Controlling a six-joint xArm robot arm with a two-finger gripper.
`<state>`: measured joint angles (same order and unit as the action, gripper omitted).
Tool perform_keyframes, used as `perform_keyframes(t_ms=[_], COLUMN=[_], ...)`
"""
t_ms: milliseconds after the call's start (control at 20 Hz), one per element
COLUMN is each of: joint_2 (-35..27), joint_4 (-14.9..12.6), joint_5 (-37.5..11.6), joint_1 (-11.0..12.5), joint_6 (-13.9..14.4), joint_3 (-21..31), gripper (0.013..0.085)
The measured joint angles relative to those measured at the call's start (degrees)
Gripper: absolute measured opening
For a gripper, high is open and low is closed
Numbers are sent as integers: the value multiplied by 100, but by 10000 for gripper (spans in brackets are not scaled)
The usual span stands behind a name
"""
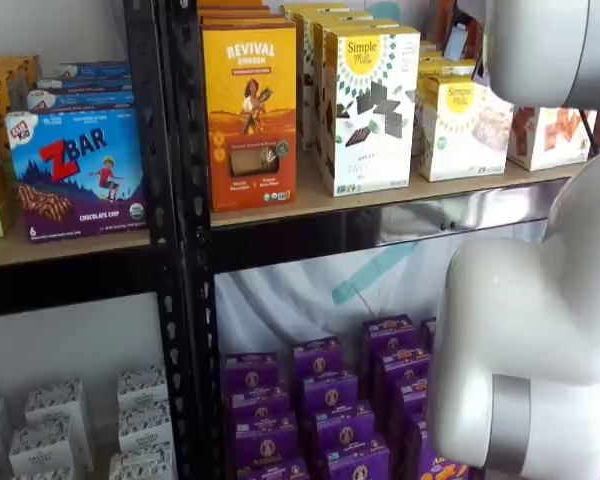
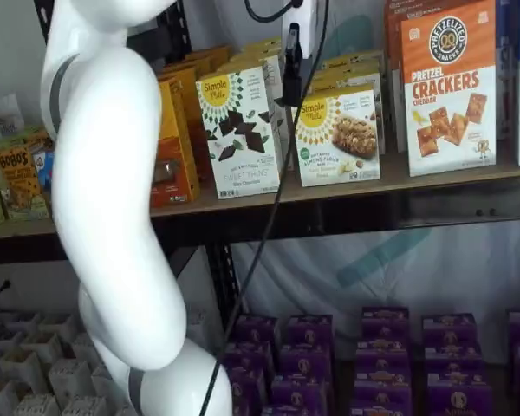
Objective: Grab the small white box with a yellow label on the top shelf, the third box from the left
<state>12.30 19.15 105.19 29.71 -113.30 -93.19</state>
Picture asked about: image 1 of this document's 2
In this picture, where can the blue ZBar chocolate chip box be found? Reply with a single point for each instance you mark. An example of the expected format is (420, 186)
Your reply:
(80, 100)
(80, 170)
(95, 69)
(85, 83)

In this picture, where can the orange pretzel crackers box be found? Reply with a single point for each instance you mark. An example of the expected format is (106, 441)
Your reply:
(545, 145)

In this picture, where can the black metal shelf rack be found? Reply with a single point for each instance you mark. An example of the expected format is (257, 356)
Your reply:
(55, 285)
(305, 245)

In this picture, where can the Simple Mills almond bar box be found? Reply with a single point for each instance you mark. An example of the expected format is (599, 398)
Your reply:
(460, 140)
(440, 69)
(432, 56)

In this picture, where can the orange chocolate chip cookie box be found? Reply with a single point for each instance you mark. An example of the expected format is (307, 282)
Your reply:
(15, 72)

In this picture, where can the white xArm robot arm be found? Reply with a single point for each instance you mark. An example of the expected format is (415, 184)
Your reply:
(530, 325)

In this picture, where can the orange Revival snack box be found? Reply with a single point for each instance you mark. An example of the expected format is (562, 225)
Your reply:
(250, 125)
(240, 12)
(240, 22)

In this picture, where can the Sweet Thins mint chocolate box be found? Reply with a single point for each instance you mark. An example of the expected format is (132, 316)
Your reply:
(310, 7)
(306, 75)
(375, 100)
(317, 75)

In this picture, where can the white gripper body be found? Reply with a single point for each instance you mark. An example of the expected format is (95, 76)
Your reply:
(462, 42)

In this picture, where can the purple Annie's box orange label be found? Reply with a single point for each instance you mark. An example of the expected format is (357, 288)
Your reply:
(425, 450)

